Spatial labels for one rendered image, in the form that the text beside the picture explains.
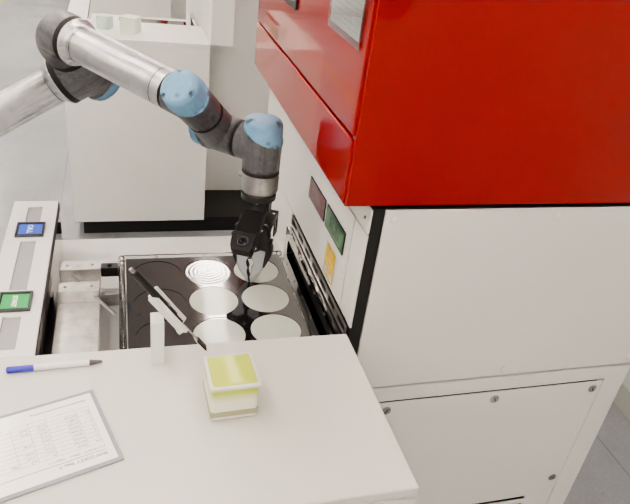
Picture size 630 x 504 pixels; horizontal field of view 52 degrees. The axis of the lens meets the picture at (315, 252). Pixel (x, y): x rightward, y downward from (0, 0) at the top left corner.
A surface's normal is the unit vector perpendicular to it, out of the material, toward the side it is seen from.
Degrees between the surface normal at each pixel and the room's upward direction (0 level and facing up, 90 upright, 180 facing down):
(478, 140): 90
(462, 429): 90
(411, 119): 90
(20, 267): 0
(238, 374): 0
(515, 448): 90
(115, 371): 0
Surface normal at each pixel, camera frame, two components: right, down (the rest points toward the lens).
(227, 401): 0.29, 0.52
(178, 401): 0.12, -0.85
